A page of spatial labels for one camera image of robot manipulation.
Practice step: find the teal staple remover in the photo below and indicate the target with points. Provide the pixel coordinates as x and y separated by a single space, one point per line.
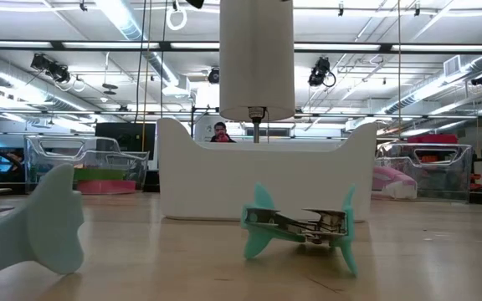
262 238

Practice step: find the pale mint staple remover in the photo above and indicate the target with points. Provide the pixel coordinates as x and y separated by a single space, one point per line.
48 226

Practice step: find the pink stapler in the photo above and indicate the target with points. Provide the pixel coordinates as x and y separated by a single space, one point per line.
391 177

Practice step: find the black ceiling spotlight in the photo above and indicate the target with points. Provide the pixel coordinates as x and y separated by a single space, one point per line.
213 76
40 62
481 79
60 73

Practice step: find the dark pendant lamp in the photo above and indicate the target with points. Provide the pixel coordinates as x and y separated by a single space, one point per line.
109 86

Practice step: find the white poster board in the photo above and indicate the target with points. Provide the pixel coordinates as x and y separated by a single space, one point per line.
201 129

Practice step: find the person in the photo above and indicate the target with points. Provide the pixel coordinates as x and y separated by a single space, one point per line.
220 127
17 159

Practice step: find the small red object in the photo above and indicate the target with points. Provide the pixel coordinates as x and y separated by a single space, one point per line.
222 138

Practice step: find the black monitor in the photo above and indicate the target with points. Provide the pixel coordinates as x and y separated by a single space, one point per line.
128 138

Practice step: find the white plastic bin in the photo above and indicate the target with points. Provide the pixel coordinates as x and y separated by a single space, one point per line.
224 184

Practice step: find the clear plastic bin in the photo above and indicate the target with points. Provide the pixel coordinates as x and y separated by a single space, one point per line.
454 180
73 159

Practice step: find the white vent grille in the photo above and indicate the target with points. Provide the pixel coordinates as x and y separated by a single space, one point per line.
452 66

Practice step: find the red toolbox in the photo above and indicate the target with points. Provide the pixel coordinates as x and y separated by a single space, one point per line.
437 139

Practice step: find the small orange item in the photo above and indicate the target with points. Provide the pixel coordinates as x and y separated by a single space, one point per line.
429 159

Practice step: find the small red item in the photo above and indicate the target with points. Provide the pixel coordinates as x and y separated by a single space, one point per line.
475 184

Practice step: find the ceiling light strip rail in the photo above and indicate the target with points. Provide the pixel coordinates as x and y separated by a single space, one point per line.
161 46

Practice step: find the silver air duct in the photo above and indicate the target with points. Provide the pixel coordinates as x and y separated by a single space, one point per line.
15 81
433 90
128 25

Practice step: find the black stand frame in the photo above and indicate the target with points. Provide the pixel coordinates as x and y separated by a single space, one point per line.
192 125

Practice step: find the black ceiling camera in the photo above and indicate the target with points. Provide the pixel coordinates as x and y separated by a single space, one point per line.
318 69

